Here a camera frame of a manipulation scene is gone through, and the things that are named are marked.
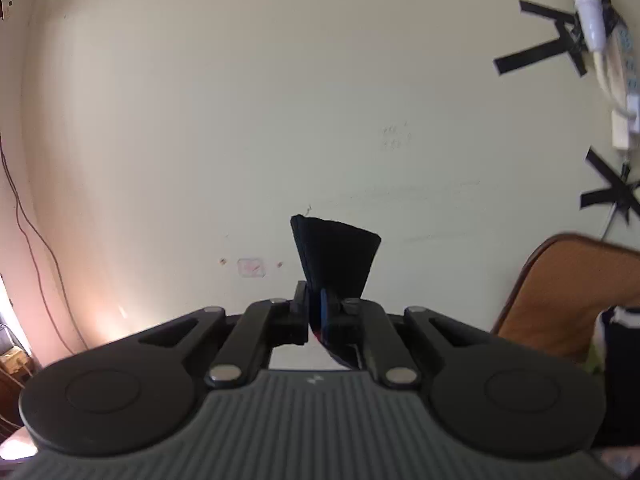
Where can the white power strip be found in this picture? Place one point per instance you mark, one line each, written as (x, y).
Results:
(622, 65)

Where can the brown cushion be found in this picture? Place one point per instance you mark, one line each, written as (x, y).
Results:
(560, 300)

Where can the white plug adapter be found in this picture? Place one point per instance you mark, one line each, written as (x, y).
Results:
(621, 130)

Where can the black tape cross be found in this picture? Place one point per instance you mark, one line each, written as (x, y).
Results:
(535, 52)
(612, 192)

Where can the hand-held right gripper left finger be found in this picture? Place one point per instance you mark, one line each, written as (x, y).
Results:
(299, 320)

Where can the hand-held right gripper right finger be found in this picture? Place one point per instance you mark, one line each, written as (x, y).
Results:
(324, 310)

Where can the black garment with green trim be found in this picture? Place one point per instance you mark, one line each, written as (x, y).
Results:
(625, 385)

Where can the brown wooden stand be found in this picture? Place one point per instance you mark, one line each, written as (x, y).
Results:
(15, 360)

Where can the pink wall sticker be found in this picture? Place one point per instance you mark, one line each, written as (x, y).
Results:
(251, 267)

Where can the black patterned knit sweater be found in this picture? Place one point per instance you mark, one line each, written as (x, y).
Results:
(335, 255)

